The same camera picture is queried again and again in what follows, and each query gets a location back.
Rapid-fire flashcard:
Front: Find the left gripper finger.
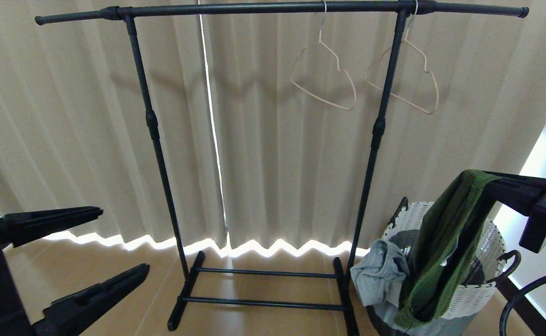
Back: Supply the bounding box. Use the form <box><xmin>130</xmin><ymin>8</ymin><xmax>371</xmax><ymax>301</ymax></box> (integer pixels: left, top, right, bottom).
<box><xmin>0</xmin><ymin>207</ymin><xmax>104</xmax><ymax>248</ymax></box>
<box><xmin>32</xmin><ymin>263</ymin><xmax>150</xmax><ymax>336</ymax></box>

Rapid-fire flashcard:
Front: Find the green printed shirt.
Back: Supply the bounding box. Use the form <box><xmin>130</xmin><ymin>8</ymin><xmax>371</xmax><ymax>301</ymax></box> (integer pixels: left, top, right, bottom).
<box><xmin>393</xmin><ymin>169</ymin><xmax>505</xmax><ymax>330</ymax></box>

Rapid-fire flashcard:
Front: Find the white laundry basket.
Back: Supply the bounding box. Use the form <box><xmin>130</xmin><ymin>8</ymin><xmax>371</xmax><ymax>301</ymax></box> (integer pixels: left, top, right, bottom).
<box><xmin>366</xmin><ymin>196</ymin><xmax>522</xmax><ymax>336</ymax></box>

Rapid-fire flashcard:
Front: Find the black clothes rack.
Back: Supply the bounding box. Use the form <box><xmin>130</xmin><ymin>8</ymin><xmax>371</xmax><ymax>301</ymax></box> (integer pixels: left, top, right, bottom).
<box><xmin>35</xmin><ymin>0</ymin><xmax>530</xmax><ymax>336</ymax></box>

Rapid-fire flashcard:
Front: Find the pink clothes hanger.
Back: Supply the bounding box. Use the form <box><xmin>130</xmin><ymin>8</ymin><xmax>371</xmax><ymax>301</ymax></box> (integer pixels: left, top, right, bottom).
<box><xmin>290</xmin><ymin>0</ymin><xmax>358</xmax><ymax>112</ymax></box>
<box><xmin>365</xmin><ymin>0</ymin><xmax>440</xmax><ymax>116</ymax></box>

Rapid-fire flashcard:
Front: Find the pale grey garment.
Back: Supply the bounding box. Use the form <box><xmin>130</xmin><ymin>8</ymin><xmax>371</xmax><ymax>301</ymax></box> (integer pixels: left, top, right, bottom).
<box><xmin>350</xmin><ymin>239</ymin><xmax>411</xmax><ymax>308</ymax></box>

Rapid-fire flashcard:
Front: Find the beige curtain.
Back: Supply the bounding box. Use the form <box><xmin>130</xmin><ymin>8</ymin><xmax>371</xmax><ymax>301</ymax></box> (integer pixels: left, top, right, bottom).
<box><xmin>0</xmin><ymin>0</ymin><xmax>546</xmax><ymax>258</ymax></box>

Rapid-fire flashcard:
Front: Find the black cable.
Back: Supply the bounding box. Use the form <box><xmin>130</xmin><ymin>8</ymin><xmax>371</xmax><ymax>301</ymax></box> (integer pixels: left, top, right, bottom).
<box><xmin>499</xmin><ymin>265</ymin><xmax>546</xmax><ymax>336</ymax></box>

